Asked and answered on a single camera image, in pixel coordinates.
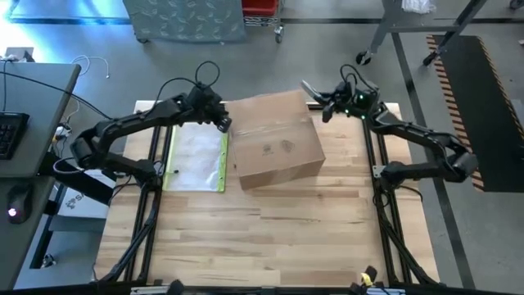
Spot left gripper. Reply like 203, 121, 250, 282
186, 84, 233, 134

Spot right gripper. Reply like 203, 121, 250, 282
313, 79, 380, 124

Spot grey utility knife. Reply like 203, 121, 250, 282
300, 79, 324, 102

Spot brown taped cardboard box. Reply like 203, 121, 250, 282
224, 88, 327, 191

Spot clear pouch with green edge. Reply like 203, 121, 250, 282
162, 121, 229, 193

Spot grey leaf-patterned partition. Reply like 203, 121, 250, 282
122, 0, 247, 44

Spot white cloth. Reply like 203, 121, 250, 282
400, 0, 437, 16

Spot black mat with striped edge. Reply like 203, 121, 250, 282
425, 34, 524, 193

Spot white power strip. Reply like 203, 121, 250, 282
54, 124, 74, 143

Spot white box with logo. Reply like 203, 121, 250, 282
56, 170, 118, 220

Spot grey desk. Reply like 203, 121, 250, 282
0, 61, 82, 178

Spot black keyboard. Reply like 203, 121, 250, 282
0, 111, 30, 161

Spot black computer mouse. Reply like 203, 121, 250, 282
6, 184, 34, 225

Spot grey rolling table frame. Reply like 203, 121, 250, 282
355, 0, 489, 66

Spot wire cart with red bin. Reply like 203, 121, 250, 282
241, 0, 286, 44

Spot black aluminium table frame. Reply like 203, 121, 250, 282
96, 100, 441, 288

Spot white cable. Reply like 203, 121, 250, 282
71, 54, 111, 79

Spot black desk cable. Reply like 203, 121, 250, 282
0, 70, 132, 133

